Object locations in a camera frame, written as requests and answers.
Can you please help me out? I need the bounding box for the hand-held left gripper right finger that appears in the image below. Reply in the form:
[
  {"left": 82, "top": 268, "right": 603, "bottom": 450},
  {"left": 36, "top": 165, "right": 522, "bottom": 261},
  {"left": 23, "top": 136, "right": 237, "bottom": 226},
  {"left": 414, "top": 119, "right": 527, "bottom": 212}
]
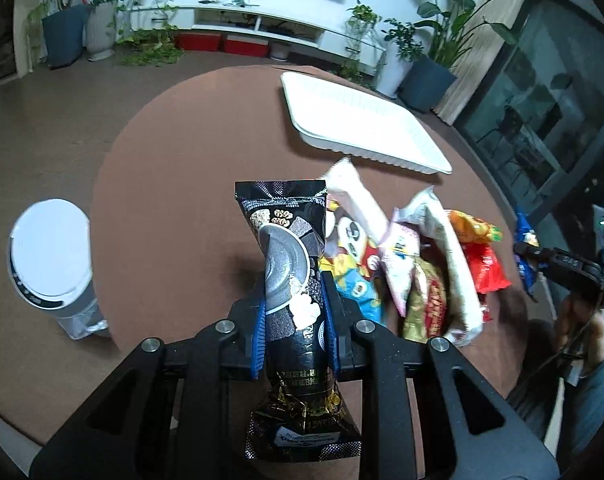
[{"left": 322, "top": 270, "right": 560, "bottom": 480}]

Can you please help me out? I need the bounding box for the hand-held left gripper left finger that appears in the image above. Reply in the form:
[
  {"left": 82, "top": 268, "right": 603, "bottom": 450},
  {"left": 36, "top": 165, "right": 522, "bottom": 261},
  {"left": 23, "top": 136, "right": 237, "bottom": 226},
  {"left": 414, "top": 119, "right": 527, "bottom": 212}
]
[{"left": 29, "top": 272, "right": 270, "bottom": 480}]

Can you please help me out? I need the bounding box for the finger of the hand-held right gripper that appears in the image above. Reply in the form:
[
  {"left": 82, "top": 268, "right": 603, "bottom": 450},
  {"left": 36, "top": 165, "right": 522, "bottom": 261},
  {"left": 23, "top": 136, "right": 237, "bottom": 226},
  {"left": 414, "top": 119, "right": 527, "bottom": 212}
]
[{"left": 513, "top": 241, "right": 553, "bottom": 268}]

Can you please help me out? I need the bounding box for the blue snack packet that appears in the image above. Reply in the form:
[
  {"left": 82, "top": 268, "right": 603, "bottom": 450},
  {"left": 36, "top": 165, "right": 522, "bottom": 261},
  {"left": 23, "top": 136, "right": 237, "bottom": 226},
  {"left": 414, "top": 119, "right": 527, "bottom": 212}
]
[{"left": 513, "top": 210, "right": 540, "bottom": 296}]

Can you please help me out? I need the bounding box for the red orange snack packet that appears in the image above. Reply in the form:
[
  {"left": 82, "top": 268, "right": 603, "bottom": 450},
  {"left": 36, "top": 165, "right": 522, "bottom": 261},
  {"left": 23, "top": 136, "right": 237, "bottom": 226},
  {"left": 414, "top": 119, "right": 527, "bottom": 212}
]
[{"left": 448, "top": 210, "right": 512, "bottom": 295}]

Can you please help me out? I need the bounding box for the colourful cartoon snack packet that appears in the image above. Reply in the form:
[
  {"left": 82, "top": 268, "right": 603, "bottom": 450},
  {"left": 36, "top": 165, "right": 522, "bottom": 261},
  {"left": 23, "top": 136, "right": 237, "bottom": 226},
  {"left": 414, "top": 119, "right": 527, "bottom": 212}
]
[{"left": 318, "top": 205, "right": 390, "bottom": 326}]

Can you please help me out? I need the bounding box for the white green red snack packet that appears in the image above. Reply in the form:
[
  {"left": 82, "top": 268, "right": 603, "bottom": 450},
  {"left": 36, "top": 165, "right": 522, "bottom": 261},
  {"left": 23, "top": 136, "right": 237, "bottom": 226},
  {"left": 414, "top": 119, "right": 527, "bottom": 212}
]
[{"left": 401, "top": 186, "right": 485, "bottom": 348}]

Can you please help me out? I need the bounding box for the black snack packet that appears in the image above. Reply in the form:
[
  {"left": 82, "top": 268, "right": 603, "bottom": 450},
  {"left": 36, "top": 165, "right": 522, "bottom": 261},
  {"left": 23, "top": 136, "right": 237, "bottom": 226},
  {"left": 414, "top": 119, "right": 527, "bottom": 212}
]
[{"left": 234, "top": 179, "right": 363, "bottom": 461}]

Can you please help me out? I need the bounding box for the pink snack packet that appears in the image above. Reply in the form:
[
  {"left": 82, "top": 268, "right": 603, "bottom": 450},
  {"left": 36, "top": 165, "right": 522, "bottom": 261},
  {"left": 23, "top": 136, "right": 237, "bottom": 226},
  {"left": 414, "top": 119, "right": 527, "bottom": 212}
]
[{"left": 379, "top": 207, "right": 423, "bottom": 318}]

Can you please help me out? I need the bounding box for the white plastic tray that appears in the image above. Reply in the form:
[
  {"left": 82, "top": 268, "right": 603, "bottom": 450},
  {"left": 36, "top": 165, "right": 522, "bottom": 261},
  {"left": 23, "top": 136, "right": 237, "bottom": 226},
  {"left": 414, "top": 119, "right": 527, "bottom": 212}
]
[{"left": 280, "top": 71, "right": 453, "bottom": 175}]

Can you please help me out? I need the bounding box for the person's right hand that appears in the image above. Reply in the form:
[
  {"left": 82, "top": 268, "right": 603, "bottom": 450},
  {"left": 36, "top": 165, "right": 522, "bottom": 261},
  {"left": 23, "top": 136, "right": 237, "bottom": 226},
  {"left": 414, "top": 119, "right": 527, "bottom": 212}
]
[{"left": 554, "top": 294, "right": 604, "bottom": 378}]

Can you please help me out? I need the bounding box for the yellow red snack packet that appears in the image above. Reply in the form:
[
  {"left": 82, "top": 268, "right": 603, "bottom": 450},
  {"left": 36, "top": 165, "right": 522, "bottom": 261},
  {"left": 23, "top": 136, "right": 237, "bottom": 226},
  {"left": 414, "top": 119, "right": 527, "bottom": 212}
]
[{"left": 401, "top": 255, "right": 455, "bottom": 345}]

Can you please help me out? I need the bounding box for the glass sliding door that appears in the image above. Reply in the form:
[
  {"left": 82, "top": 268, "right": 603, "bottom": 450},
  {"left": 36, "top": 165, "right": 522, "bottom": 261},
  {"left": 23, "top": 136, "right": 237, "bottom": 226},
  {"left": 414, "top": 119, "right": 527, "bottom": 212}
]
[{"left": 454, "top": 0, "right": 604, "bottom": 211}]

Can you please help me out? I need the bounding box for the broad-leaf plant in blue pot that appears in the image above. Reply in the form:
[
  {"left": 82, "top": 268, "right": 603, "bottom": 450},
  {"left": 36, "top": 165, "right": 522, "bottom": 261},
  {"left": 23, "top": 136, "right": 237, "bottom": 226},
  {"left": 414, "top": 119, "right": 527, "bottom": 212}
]
[{"left": 398, "top": 0, "right": 528, "bottom": 114}]

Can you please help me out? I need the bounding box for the beige curtain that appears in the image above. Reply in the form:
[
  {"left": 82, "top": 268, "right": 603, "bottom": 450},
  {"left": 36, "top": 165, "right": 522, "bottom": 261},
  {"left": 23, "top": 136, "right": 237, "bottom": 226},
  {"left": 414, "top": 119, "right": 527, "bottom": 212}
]
[{"left": 434, "top": 0, "right": 533, "bottom": 126}]

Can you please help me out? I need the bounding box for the plant in tall white pot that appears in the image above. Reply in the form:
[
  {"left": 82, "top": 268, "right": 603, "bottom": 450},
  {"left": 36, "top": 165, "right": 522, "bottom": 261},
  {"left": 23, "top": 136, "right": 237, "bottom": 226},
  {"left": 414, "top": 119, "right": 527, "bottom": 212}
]
[{"left": 376, "top": 19, "right": 427, "bottom": 100}]

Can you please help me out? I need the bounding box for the white lidded trash bin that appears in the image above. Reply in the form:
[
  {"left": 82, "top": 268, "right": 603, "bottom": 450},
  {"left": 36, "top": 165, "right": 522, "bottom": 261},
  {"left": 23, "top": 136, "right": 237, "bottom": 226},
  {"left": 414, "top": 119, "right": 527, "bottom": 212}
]
[{"left": 8, "top": 199, "right": 112, "bottom": 342}]

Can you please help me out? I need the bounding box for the small trailing plant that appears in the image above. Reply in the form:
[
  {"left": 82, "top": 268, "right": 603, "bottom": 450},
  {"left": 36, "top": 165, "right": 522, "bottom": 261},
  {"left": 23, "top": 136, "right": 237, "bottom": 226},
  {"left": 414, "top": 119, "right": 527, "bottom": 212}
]
[{"left": 343, "top": 2, "right": 384, "bottom": 86}]

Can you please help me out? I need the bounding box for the red storage box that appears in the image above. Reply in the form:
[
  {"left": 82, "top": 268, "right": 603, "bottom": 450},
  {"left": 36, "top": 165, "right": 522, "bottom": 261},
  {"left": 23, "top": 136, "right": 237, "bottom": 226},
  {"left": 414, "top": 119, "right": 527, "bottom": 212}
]
[
  {"left": 223, "top": 35, "right": 270, "bottom": 58},
  {"left": 174, "top": 32, "right": 223, "bottom": 52}
]

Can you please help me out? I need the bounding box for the trailing green plant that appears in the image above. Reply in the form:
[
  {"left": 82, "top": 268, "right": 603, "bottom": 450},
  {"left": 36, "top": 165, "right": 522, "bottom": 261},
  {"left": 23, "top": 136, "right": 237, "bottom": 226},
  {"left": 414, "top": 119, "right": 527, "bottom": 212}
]
[{"left": 116, "top": 0, "right": 185, "bottom": 68}]

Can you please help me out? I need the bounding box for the white television cabinet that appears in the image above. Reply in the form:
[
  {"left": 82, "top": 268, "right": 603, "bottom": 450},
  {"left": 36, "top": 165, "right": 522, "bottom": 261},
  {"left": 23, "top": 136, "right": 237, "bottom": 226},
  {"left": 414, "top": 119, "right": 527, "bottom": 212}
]
[{"left": 127, "top": 5, "right": 388, "bottom": 76}]

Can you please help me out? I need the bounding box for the plant in round white pot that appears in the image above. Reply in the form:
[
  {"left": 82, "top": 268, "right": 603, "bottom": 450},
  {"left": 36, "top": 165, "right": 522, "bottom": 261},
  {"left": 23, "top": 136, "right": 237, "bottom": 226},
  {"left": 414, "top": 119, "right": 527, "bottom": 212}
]
[{"left": 85, "top": 0, "right": 127, "bottom": 62}]

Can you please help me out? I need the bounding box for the slender tree in blue pot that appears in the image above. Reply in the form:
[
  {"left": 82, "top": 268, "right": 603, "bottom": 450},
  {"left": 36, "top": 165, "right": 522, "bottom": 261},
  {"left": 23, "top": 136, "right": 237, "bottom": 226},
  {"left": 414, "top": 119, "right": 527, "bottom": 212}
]
[{"left": 27, "top": 0, "right": 97, "bottom": 70}]

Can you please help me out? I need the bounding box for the wooden display cabinet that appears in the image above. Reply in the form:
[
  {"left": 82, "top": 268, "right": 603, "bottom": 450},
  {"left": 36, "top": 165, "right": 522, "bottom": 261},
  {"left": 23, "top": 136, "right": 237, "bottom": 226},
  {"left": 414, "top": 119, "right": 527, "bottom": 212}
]
[{"left": 0, "top": 0, "right": 23, "bottom": 81}]

